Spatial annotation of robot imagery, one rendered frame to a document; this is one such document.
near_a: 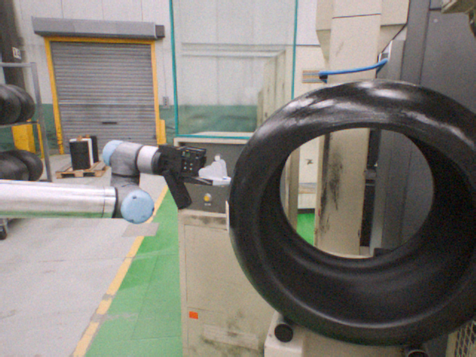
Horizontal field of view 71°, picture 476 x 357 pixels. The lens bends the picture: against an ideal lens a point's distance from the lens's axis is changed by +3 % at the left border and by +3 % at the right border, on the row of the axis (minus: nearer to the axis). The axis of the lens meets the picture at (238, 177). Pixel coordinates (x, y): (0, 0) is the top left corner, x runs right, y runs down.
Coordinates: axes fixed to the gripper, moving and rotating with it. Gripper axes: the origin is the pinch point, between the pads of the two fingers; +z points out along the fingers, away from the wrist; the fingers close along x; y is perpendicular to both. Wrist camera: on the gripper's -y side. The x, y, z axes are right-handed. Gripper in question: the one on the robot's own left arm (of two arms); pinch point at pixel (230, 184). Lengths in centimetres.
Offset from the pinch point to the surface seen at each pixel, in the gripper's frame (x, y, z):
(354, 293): 11.2, -27.3, 35.9
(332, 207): 27.6, -9.2, 26.5
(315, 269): 14.7, -25.1, 24.8
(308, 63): 338, 65, -20
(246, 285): 61, -67, -4
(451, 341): 29, -44, 69
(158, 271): 153, -136, -100
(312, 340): 2.9, -39.1, 27.1
